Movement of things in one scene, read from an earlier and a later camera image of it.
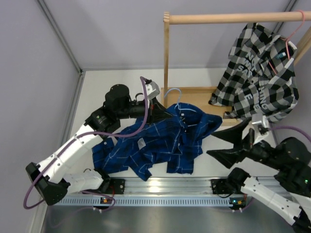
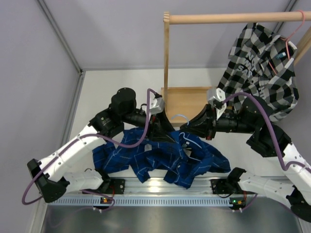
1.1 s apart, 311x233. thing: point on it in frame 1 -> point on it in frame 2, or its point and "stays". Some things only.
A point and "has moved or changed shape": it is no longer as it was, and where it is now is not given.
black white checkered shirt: x=260 y=78 stays
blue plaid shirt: x=170 y=143 has moved or changed shape
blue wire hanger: x=178 y=105 -> x=198 y=145
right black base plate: x=223 y=186 stays
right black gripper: x=228 y=157 -> x=205 y=124
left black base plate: x=117 y=186 stays
